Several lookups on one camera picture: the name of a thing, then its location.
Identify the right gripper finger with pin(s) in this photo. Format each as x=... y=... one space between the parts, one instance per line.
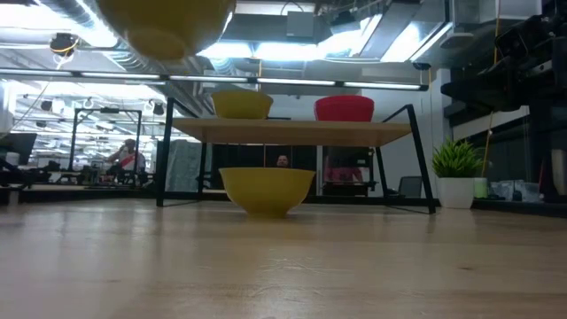
x=478 y=88

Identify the yellow patterned mini bowl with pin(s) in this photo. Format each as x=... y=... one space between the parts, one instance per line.
x=168 y=26
x=266 y=190
x=241 y=106

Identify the light green cup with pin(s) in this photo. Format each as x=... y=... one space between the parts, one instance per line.
x=480 y=188

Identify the green plant in white pot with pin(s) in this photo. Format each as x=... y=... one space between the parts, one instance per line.
x=456 y=190

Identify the grey background chair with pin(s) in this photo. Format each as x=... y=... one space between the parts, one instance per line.
x=410 y=187

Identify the person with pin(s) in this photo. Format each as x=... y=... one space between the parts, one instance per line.
x=282 y=160
x=128 y=159
x=343 y=173

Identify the grey ceiling box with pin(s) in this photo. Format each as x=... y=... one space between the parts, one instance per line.
x=301 y=24

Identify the long LED light bar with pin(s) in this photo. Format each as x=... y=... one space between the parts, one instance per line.
x=288 y=81

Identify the wooden shelf with black legs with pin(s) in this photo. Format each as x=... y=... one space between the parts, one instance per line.
x=288 y=132

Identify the black round ceiling device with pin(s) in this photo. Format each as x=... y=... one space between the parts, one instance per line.
x=63 y=43

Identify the computer monitor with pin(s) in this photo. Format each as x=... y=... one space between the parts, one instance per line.
x=17 y=146

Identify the small black ceiling camera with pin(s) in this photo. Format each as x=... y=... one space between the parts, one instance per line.
x=421 y=66

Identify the black aluminium frame rail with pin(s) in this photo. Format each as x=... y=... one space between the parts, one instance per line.
x=88 y=195
x=522 y=208

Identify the black background metal frame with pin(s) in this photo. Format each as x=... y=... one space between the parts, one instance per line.
x=106 y=110

